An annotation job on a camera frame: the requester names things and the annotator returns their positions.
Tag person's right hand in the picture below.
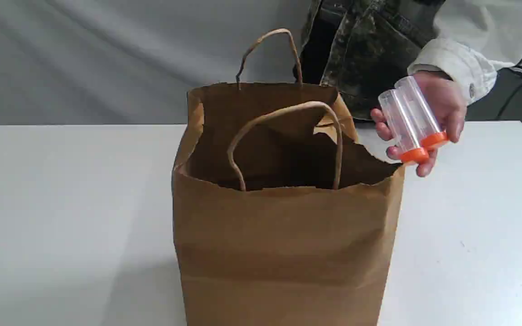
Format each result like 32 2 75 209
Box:
370 71 467 177

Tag clear tube orange cap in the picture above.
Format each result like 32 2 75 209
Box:
394 76 448 150
378 89 429 164

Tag clear tube orange cap front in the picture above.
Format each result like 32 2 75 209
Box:
378 89 429 164

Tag brown paper bag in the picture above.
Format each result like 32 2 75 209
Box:
172 28 406 326

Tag person in white jacket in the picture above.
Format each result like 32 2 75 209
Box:
300 0 522 120

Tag white backdrop cloth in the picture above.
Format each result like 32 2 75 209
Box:
0 0 311 125

